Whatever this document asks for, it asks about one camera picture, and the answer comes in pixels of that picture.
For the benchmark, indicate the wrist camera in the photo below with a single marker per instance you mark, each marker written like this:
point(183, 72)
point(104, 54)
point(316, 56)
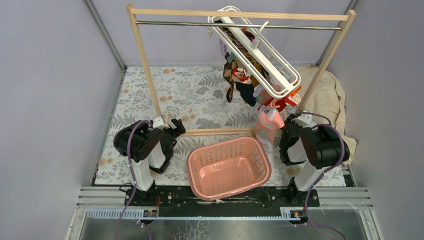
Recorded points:
point(158, 122)
point(304, 120)

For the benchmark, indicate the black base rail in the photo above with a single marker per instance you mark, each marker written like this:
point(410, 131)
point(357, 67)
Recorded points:
point(180, 201)

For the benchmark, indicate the floral patterned mat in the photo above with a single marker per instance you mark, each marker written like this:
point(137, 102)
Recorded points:
point(194, 94)

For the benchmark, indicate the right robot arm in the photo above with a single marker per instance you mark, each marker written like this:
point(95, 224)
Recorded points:
point(319, 148)

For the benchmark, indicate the pink patterned sock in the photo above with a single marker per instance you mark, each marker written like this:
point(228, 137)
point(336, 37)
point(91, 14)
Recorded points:
point(269, 120)

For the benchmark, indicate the pink laundry basket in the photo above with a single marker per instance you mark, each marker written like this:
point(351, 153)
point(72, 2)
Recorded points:
point(227, 168)

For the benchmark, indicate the brown argyle sock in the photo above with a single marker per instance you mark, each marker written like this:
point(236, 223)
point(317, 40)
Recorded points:
point(229, 66)

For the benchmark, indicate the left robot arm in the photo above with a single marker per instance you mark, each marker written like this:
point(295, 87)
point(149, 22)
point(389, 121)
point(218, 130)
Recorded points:
point(149, 146)

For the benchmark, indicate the red snowflake sock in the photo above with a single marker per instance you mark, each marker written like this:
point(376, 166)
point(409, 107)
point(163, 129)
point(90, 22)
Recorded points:
point(281, 103)

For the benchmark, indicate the white plastic clip hanger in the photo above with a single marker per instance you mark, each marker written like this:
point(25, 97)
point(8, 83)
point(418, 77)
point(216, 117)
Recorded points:
point(276, 75)

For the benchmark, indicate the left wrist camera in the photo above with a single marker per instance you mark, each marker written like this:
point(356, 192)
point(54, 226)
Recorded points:
point(158, 122)

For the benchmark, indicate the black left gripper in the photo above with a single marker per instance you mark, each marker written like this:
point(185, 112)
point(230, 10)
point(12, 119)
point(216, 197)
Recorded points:
point(179, 126)

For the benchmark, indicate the beige cloth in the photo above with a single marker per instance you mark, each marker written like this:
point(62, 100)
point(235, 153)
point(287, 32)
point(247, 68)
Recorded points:
point(327, 99)

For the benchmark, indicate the navy sock red cuff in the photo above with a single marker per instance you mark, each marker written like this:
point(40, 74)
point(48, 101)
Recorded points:
point(244, 85)

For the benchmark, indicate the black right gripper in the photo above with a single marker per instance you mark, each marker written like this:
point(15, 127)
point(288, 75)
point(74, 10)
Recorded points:
point(288, 119)

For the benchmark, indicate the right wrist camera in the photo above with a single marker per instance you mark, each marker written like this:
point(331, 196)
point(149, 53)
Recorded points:
point(304, 120)

